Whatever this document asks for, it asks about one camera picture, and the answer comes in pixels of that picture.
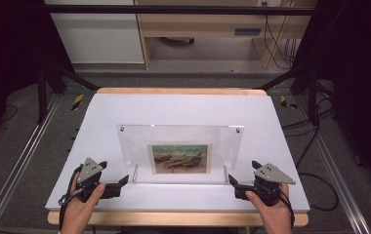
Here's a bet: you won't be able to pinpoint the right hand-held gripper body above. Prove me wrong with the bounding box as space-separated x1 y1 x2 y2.
233 162 297 208

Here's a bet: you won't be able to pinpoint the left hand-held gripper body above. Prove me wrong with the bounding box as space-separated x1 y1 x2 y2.
74 157 123 203

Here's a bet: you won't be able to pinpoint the painted boats picture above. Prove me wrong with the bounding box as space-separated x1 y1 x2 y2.
146 143 213 176

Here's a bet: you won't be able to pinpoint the clear acrylic picture frame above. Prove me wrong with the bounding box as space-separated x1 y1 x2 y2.
115 123 245 186

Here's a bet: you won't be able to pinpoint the person's right hand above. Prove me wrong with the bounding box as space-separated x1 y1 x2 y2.
245 182 294 232

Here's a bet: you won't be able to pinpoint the person's left hand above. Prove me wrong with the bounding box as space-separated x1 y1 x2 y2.
60 171 107 232

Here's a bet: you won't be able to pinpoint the wooden table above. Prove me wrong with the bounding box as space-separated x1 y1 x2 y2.
47 87 309 228

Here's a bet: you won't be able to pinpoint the yellow clamp left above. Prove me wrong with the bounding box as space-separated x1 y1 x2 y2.
71 93 85 111

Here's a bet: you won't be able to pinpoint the yellow clamp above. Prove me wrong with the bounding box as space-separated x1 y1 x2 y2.
279 95 299 110
71 93 85 111

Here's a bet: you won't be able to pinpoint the yellow clamp right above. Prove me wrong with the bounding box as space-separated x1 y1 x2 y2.
279 95 299 110

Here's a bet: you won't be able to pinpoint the white table cover sheet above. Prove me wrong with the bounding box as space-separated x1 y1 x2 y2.
45 93 311 213

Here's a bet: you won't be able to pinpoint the black metal stand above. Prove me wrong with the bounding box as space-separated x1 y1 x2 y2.
253 63 322 127
36 59 102 125

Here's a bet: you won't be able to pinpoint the white cabinet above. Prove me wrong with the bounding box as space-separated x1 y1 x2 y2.
44 0 146 65

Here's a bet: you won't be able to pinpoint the dark curtain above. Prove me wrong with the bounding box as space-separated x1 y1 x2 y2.
0 0 76 154
290 0 371 200

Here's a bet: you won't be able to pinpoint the wooden desk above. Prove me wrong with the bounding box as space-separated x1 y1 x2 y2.
133 0 318 70

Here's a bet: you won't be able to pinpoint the black horizontal bar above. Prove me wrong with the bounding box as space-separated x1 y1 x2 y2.
42 4 318 17

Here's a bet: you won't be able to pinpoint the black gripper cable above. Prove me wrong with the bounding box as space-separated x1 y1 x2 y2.
269 183 297 229
57 164 85 230

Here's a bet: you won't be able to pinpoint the aluminium floor rail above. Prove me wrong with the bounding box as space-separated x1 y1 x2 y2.
0 93 62 234
295 95 371 234

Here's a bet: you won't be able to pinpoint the thin black floor cable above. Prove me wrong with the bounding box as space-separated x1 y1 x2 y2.
0 103 20 124

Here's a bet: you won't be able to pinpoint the black hanging cables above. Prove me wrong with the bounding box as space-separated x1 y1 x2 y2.
261 1 299 70

